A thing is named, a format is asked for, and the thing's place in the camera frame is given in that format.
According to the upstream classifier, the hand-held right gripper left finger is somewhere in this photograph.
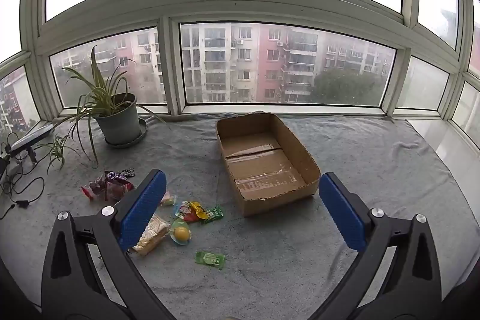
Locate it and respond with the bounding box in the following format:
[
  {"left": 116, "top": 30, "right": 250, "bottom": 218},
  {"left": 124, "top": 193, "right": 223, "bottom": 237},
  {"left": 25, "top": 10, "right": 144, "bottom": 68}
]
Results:
[{"left": 40, "top": 169, "right": 177, "bottom": 320}]

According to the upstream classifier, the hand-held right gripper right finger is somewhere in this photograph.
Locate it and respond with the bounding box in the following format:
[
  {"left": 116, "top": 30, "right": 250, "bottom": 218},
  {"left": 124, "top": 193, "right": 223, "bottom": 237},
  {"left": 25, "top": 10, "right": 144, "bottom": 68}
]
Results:
[{"left": 311, "top": 172, "right": 443, "bottom": 320}]

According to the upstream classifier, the clear bread package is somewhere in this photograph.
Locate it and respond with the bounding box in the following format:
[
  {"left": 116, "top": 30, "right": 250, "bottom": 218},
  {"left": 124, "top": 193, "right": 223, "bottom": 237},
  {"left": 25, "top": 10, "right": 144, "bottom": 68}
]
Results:
[{"left": 129, "top": 214, "right": 171, "bottom": 256}]

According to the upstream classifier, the yellow jelly cup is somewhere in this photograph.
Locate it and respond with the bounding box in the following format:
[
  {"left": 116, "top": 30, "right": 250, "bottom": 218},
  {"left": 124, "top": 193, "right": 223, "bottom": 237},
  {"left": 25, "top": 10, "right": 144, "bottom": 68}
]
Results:
[{"left": 170, "top": 220, "right": 194, "bottom": 246}]

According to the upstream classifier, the yellow red snack packet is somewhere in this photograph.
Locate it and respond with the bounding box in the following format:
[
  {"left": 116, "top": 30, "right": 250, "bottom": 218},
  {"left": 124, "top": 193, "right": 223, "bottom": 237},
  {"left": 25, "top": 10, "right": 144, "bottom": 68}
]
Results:
[{"left": 186, "top": 201, "right": 209, "bottom": 222}]

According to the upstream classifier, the cardboard box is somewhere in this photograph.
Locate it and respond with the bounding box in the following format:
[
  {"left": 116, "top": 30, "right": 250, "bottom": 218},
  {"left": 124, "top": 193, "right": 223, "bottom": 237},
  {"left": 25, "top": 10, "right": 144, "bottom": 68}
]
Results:
[{"left": 215, "top": 111, "right": 322, "bottom": 218}]

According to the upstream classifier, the green pot saucer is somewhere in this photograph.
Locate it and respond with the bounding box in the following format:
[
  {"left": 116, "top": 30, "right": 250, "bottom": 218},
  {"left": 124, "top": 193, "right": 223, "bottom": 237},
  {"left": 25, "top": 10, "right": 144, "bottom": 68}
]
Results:
[{"left": 103, "top": 118, "right": 148, "bottom": 148}]

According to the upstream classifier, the grey blanket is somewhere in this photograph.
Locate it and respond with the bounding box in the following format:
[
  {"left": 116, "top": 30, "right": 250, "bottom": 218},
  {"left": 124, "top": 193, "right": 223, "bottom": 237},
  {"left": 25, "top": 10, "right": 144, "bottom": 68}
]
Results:
[{"left": 0, "top": 112, "right": 480, "bottom": 320}]

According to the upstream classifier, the potted spider plant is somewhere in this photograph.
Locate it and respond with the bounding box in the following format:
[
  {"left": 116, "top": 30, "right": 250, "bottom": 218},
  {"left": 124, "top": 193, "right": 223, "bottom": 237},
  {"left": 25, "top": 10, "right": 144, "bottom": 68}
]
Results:
[{"left": 35, "top": 46, "right": 166, "bottom": 171}]

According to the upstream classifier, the black cable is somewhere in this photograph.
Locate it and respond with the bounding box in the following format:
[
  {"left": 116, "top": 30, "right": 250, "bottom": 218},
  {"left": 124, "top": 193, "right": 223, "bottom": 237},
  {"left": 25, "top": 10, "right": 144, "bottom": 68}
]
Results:
[{"left": 0, "top": 144, "right": 46, "bottom": 219}]

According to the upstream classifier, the white window frame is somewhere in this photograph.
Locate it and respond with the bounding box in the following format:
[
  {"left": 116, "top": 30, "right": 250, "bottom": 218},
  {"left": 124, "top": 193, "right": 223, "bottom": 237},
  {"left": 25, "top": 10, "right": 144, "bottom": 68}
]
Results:
[{"left": 0, "top": 0, "right": 480, "bottom": 141}]

